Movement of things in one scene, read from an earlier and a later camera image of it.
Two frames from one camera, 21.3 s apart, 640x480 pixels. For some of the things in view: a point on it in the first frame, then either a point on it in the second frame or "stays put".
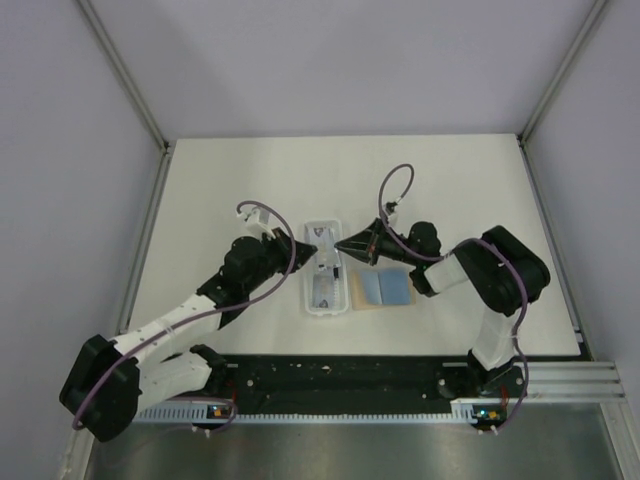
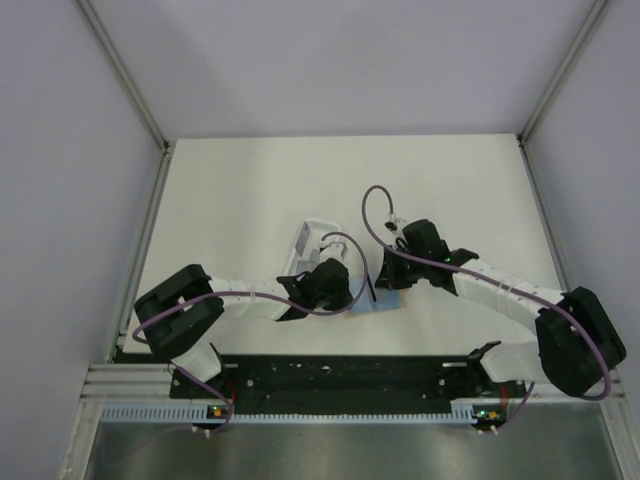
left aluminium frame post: x=134 y=93 stays put
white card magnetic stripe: x=324 y=240 to x=371 y=287
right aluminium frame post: x=551 y=87 stays put
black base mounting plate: x=359 y=384 stays put
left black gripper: x=281 y=242 to x=342 y=301
